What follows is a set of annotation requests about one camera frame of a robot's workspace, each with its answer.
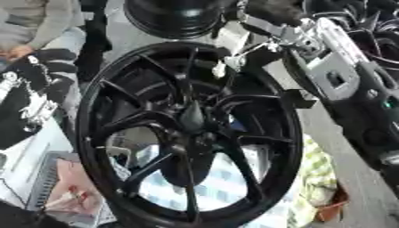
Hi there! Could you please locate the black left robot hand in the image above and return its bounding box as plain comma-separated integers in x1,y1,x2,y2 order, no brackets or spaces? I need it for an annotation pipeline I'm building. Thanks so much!
0,48,81,151

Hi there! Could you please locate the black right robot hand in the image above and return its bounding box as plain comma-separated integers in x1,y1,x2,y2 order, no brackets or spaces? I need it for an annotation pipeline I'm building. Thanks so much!
210,0,314,78

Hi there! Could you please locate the black wheel rim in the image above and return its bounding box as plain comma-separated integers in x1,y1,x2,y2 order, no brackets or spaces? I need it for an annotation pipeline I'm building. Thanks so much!
123,0,232,40

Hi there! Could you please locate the large black spoked wheel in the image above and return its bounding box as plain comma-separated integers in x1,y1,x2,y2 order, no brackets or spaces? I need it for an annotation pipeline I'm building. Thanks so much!
75,41,305,228

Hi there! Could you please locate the pink plastic bag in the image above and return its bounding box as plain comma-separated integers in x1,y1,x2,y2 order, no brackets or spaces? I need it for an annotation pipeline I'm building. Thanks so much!
45,159,108,216

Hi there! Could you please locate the person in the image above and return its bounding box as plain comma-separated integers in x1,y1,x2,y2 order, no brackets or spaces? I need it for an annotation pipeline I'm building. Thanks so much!
0,0,87,126

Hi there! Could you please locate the brown cardboard box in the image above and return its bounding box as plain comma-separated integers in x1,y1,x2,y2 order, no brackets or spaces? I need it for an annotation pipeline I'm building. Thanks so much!
314,183,351,223

